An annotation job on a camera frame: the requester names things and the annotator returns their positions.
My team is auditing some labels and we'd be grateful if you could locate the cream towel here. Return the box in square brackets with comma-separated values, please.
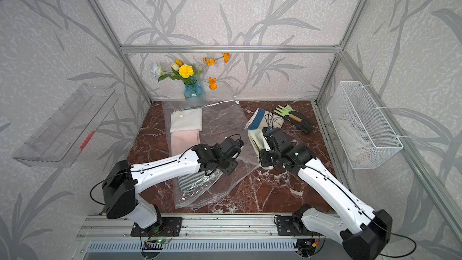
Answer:
[248, 130, 273, 170]

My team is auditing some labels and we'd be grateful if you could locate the pink fluffy towel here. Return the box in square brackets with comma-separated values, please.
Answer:
[171, 130, 200, 156]

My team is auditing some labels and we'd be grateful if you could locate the green white striped towel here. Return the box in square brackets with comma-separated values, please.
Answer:
[178, 170, 223, 193]

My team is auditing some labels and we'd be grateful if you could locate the clear plastic vacuum bag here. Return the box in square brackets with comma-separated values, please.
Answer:
[173, 101, 258, 209]

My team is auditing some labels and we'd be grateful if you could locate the blue white striped towel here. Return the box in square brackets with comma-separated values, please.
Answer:
[245, 108, 285, 131]

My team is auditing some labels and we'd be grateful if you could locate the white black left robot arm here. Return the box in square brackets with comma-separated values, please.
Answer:
[101, 138, 244, 229]

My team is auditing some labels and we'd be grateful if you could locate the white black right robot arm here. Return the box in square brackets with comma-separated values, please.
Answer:
[260, 142, 392, 260]

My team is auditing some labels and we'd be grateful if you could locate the blue glass vase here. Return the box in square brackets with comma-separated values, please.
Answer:
[184, 82, 205, 107]

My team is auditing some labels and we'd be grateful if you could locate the white cloth in basket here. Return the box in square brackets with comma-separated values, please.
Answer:
[335, 118, 369, 166]

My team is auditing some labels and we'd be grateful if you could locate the artificial flower bouquet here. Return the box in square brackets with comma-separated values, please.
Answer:
[150, 53, 231, 87]

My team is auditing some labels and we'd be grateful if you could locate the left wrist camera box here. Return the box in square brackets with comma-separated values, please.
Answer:
[219, 137, 244, 158]

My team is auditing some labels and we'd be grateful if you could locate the green garden fork wooden handle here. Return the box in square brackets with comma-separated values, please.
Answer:
[273, 105, 302, 123]

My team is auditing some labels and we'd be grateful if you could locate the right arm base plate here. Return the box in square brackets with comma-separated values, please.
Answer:
[273, 214, 313, 236]

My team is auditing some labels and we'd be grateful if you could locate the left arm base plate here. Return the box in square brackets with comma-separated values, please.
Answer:
[130, 217, 183, 238]

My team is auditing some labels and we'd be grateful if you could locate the aluminium frame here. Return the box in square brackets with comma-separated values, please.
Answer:
[90, 0, 462, 260]

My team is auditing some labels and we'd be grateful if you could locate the white wire mesh basket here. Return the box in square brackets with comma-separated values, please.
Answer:
[327, 81, 403, 170]

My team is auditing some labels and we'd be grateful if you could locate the right circuit board with wires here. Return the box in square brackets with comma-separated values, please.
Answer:
[294, 239, 320, 259]

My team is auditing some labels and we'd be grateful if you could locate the circuit board with wires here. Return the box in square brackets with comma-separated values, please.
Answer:
[294, 239, 320, 259]
[141, 237, 173, 250]

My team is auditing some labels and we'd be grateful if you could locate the left circuit board with wires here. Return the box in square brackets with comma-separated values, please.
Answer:
[141, 237, 173, 250]

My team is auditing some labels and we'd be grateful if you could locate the clear plastic wall shelf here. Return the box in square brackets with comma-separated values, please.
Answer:
[12, 84, 119, 168]

